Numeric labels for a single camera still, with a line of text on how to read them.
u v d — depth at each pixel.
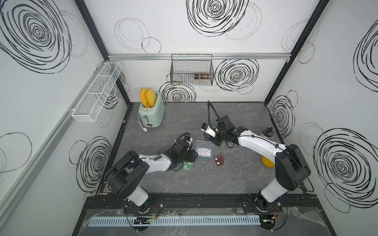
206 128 0.77
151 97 0.98
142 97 0.96
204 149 0.94
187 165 0.87
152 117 0.97
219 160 0.89
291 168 0.45
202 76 0.91
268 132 0.90
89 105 0.73
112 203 0.74
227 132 0.68
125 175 0.45
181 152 0.70
